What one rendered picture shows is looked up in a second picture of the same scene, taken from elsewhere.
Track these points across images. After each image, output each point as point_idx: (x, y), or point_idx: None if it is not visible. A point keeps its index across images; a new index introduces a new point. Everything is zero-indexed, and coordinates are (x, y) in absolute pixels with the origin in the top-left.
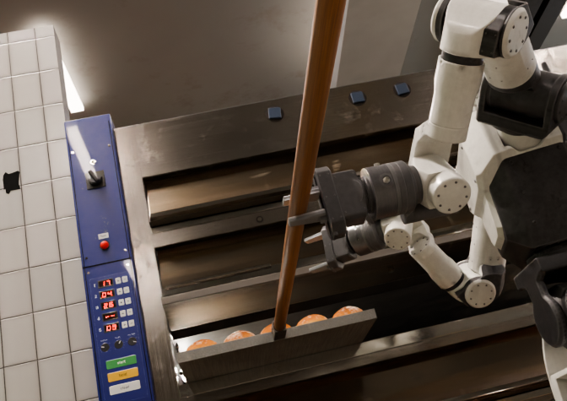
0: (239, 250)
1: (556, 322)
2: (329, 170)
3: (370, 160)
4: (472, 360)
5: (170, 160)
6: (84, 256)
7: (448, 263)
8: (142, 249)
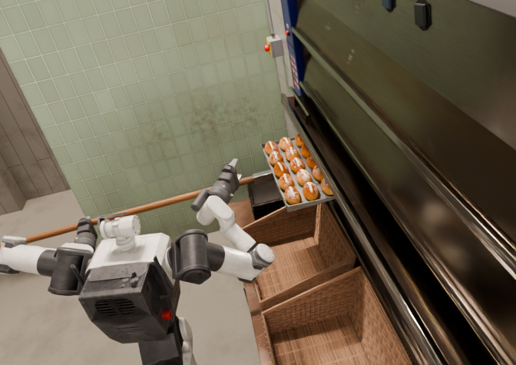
0: (325, 79)
1: None
2: (77, 226)
3: (363, 73)
4: None
5: None
6: None
7: (233, 246)
8: (301, 43)
